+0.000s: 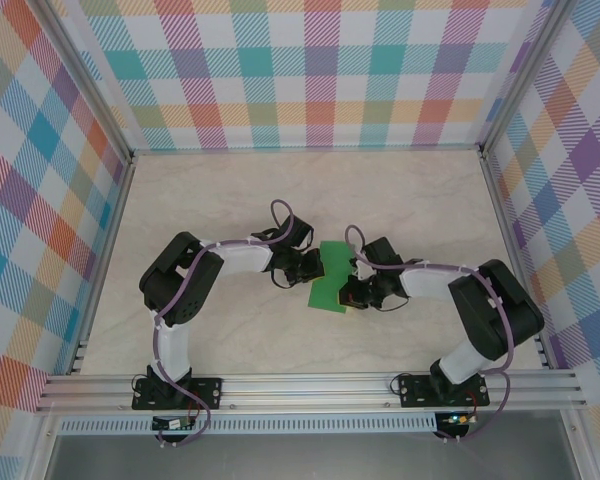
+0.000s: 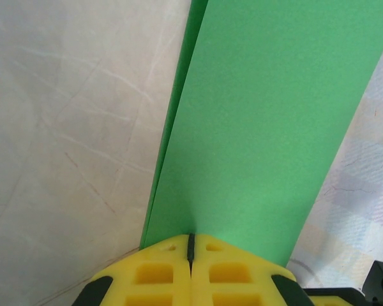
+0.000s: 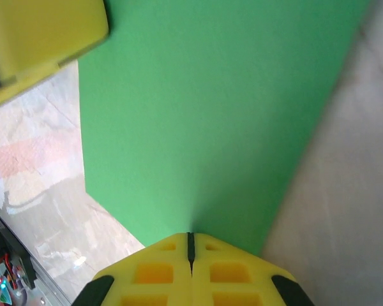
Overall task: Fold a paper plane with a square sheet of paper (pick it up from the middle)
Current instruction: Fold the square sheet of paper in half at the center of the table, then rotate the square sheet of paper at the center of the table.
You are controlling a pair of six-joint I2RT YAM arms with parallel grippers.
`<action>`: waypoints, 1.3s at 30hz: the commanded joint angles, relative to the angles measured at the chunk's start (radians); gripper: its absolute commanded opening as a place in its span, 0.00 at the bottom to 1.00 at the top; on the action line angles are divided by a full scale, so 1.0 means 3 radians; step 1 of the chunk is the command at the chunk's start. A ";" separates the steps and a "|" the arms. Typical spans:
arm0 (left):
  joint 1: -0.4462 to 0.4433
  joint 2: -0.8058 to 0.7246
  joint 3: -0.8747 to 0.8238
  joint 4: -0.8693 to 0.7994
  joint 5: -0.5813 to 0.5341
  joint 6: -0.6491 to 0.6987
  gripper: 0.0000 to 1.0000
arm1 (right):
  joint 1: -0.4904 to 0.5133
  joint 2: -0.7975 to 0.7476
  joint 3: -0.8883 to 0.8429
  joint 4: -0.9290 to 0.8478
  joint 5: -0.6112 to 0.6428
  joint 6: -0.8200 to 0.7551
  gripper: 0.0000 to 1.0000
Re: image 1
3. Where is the green paper sheet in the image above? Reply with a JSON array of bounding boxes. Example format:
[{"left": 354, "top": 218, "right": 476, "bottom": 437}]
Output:
[{"left": 305, "top": 239, "right": 356, "bottom": 315}]

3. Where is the grey metal panel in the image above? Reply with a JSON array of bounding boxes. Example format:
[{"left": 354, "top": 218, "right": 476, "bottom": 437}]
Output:
[{"left": 44, "top": 432, "right": 581, "bottom": 480}]

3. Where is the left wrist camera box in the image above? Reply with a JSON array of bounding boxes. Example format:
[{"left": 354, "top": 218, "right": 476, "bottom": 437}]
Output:
[{"left": 283, "top": 217, "right": 315, "bottom": 250}]

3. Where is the wide aluminium mounting rail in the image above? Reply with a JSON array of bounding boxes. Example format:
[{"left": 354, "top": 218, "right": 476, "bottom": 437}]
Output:
[{"left": 34, "top": 372, "right": 589, "bottom": 415}]

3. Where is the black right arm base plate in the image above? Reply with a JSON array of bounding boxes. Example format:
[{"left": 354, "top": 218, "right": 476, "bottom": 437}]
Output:
[{"left": 398, "top": 374, "right": 491, "bottom": 409}]

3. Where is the thin aluminium table edge rail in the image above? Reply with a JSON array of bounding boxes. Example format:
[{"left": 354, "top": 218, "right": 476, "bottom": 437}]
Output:
[{"left": 129, "top": 143, "right": 485, "bottom": 155}]

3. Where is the slotted grey cable duct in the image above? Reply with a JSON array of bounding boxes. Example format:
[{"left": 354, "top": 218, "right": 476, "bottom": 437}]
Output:
[{"left": 57, "top": 412, "right": 439, "bottom": 435}]

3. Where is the aluminium table side rail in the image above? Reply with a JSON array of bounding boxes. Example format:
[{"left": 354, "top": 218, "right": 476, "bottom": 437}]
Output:
[
  {"left": 479, "top": 149, "right": 556, "bottom": 372},
  {"left": 68, "top": 154, "right": 137, "bottom": 376}
]

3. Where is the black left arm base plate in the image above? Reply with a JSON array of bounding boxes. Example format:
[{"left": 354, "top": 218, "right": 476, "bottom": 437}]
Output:
[{"left": 131, "top": 377, "right": 224, "bottom": 412}]

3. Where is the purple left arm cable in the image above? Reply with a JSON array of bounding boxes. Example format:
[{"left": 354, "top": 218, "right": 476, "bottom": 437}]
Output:
[{"left": 151, "top": 198, "right": 314, "bottom": 449}]

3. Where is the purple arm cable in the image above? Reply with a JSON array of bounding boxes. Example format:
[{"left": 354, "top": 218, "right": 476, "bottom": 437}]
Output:
[
  {"left": 343, "top": 224, "right": 515, "bottom": 444},
  {"left": 151, "top": 198, "right": 314, "bottom": 449}
]

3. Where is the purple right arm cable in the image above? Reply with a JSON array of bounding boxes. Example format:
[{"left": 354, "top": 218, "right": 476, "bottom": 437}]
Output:
[{"left": 343, "top": 224, "right": 515, "bottom": 444}]

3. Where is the black cable clamp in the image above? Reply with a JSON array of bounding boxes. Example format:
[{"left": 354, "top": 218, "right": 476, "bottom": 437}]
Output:
[{"left": 154, "top": 430, "right": 194, "bottom": 450}]

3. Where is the aluminium frame leg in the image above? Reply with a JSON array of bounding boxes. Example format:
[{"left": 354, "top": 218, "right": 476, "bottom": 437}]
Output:
[
  {"left": 27, "top": 413, "right": 61, "bottom": 480},
  {"left": 562, "top": 409, "right": 599, "bottom": 480}
]

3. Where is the aluminium frame post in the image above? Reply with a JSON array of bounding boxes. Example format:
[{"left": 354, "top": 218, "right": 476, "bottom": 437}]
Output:
[
  {"left": 478, "top": 0, "right": 579, "bottom": 159},
  {"left": 39, "top": 0, "right": 137, "bottom": 164}
]

